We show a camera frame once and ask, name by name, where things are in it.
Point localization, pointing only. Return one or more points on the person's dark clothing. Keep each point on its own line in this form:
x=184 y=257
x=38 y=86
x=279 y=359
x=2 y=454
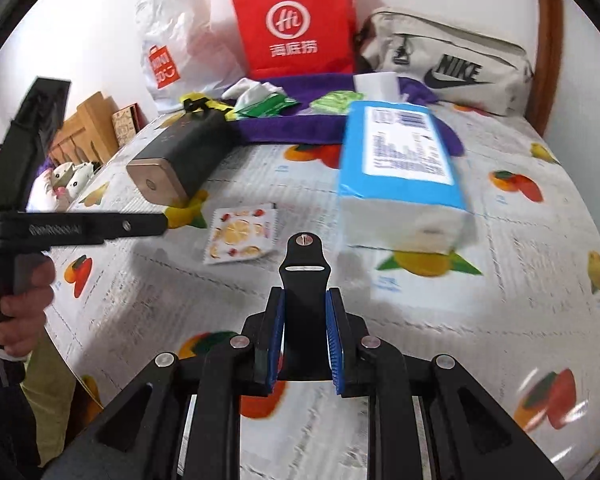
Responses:
x=5 y=435

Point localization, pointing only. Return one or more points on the dark green and gold box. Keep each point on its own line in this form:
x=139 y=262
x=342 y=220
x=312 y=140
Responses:
x=190 y=150

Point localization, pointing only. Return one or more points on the white plush toy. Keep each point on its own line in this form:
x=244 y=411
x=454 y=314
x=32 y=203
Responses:
x=75 y=180

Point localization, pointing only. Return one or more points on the brown patterned box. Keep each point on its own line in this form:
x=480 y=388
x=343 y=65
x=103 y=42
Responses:
x=127 y=127

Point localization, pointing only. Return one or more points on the dark green packet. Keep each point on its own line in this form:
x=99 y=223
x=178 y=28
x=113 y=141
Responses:
x=265 y=107

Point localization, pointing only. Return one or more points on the red paper bag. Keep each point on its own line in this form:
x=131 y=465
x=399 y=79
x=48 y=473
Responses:
x=250 y=5

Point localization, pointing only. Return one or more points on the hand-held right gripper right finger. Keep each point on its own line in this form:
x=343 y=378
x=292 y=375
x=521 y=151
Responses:
x=332 y=340

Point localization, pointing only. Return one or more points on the person's left hand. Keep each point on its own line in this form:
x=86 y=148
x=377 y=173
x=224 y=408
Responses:
x=22 y=320

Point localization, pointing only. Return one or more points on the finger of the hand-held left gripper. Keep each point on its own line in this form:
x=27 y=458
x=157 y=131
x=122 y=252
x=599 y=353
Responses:
x=140 y=225

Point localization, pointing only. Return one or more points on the blue tissue pack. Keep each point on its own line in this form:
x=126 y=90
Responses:
x=360 y=160

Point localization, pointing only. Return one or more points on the olive green pants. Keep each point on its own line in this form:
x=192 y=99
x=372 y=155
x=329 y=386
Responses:
x=50 y=400

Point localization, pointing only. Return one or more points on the purple towel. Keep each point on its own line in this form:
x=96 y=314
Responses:
x=290 y=127

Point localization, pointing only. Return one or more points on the light green packet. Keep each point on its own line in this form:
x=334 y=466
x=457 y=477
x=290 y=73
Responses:
x=337 y=100

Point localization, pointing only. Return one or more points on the white square sachet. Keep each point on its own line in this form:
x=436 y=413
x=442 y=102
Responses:
x=240 y=232

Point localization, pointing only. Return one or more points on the wooden rack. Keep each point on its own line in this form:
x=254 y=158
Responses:
x=90 y=125

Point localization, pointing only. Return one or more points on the beige waist bag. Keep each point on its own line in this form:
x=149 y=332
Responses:
x=430 y=30

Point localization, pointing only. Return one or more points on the white plastic shopping bag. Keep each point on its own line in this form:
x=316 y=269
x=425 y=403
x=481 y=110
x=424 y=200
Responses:
x=190 y=25

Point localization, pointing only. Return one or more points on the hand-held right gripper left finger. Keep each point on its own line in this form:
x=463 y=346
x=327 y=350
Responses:
x=278 y=330

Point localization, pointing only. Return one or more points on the fruit print tablecloth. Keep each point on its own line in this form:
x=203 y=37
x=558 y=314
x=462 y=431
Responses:
x=505 y=270

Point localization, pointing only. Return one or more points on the wooden door frame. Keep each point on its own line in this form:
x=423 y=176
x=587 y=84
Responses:
x=547 y=35

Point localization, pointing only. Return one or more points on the white fabric glove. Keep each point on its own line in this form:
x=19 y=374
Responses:
x=252 y=92

